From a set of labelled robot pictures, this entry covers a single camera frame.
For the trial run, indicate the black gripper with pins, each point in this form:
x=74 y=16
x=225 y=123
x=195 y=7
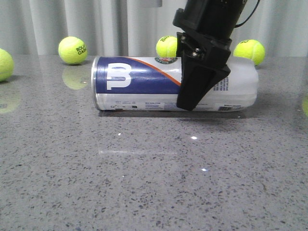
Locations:
x=207 y=25

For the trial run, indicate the grey pleated curtain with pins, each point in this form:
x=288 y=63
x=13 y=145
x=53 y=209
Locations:
x=132 y=27

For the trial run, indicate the far left tennis ball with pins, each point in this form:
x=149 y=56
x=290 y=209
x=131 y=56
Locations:
x=6 y=65

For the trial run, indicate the tennis ball with Roland Garros print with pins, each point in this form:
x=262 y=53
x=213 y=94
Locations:
x=72 y=50

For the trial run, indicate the yellow tennis ball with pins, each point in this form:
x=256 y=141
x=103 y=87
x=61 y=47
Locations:
x=167 y=46
x=250 y=49

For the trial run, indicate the right yellow tennis ball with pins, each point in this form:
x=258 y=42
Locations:
x=250 y=49

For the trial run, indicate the centre yellow tennis ball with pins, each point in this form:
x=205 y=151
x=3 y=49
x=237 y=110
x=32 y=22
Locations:
x=167 y=46

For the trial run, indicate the white blue tennis ball can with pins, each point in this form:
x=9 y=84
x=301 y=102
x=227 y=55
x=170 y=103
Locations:
x=153 y=83

